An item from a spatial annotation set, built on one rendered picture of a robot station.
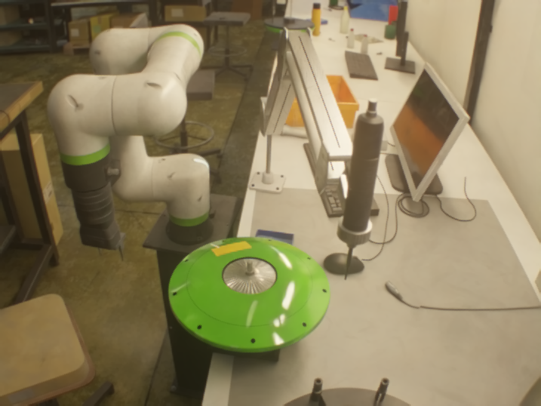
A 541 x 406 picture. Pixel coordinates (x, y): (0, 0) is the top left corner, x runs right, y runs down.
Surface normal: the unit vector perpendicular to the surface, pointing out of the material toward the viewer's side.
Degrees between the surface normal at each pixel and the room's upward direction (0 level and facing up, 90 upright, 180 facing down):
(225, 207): 0
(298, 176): 0
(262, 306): 11
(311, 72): 16
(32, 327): 0
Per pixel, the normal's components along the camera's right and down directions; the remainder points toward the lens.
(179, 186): 0.05, 0.53
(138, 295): 0.02, -0.83
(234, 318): -0.05, -0.64
